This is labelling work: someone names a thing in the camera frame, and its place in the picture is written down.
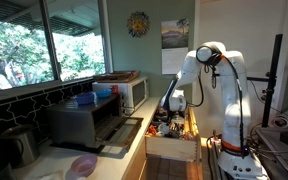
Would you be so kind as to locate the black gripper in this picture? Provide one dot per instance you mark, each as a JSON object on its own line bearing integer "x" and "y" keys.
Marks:
{"x": 174, "y": 101}

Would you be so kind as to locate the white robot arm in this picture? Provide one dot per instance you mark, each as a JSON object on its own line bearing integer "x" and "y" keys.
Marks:
{"x": 235, "y": 157}

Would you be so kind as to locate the open wooden drawer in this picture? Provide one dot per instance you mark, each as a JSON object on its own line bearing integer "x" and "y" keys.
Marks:
{"x": 177, "y": 140}

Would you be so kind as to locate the white microwave oven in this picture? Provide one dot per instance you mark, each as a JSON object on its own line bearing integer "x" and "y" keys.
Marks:
{"x": 132, "y": 94}

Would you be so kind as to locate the wooden tray on microwave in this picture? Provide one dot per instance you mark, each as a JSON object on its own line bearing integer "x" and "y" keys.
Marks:
{"x": 117, "y": 76}

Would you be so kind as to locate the red cup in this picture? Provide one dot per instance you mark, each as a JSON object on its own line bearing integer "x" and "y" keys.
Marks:
{"x": 114, "y": 89}

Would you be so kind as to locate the light blue small bowl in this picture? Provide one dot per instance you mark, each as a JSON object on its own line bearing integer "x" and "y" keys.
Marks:
{"x": 103, "y": 93}

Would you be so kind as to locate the silver toaster oven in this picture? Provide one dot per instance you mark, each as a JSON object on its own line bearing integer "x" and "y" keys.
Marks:
{"x": 93, "y": 126}

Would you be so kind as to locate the blue plastic bowl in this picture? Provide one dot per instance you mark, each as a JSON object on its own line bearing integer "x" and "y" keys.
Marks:
{"x": 84, "y": 98}

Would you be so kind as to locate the steel kettle pot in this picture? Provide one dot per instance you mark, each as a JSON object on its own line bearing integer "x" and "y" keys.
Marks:
{"x": 20, "y": 142}

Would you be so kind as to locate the wall calendar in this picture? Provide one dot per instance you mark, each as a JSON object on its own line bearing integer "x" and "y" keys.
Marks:
{"x": 174, "y": 39}

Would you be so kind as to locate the sun wall decoration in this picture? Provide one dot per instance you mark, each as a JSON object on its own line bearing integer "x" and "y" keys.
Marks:
{"x": 138, "y": 24}

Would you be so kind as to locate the black camera stand pole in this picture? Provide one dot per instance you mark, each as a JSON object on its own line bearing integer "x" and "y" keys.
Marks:
{"x": 271, "y": 79}

